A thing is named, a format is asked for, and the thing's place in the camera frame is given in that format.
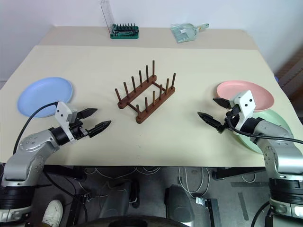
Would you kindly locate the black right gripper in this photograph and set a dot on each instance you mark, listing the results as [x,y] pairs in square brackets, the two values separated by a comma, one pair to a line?
[234,113]

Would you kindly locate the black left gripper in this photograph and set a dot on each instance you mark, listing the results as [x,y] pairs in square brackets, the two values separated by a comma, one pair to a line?
[78,131]

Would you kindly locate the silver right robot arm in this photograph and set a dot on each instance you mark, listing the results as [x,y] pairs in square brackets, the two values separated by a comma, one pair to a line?
[284,160]

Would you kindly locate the black table frame bar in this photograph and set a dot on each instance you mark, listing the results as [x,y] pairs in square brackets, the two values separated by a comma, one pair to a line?
[236,173]

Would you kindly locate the green plate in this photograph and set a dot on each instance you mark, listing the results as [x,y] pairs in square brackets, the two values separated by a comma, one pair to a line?
[277,118]

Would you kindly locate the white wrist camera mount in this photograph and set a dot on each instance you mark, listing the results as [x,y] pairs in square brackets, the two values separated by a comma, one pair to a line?
[247,101]
[62,113]

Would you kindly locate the wooden dish rack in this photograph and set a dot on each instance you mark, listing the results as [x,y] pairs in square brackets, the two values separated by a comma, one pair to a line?
[139,119]

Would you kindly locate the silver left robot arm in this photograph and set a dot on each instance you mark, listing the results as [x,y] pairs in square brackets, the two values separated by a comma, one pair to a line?
[30,151]

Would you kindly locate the dark grey rounded shape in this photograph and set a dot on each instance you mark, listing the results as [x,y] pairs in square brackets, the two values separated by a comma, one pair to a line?
[178,205]

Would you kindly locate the red plate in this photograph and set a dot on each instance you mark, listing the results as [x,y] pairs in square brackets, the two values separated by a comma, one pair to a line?
[227,91]

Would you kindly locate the green screwdriver bit set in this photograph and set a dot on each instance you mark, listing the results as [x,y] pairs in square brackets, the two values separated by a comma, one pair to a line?
[124,34]

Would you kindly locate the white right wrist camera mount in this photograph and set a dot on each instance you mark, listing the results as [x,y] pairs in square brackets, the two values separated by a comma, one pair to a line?
[247,101]

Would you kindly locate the green dustpan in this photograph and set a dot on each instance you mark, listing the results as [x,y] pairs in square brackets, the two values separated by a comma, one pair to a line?
[184,33]

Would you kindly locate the white shoe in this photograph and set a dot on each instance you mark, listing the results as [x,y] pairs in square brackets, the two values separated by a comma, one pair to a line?
[53,211]

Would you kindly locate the blue plate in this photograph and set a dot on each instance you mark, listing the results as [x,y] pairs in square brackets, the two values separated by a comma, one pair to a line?
[45,94]

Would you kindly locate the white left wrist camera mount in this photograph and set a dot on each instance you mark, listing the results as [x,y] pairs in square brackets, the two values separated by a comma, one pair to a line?
[62,113]

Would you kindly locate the brown slatted wooden furniture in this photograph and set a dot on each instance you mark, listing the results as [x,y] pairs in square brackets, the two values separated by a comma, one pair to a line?
[292,78]

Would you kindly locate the black metal floor bracket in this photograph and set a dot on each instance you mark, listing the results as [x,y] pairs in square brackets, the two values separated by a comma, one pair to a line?
[213,212]

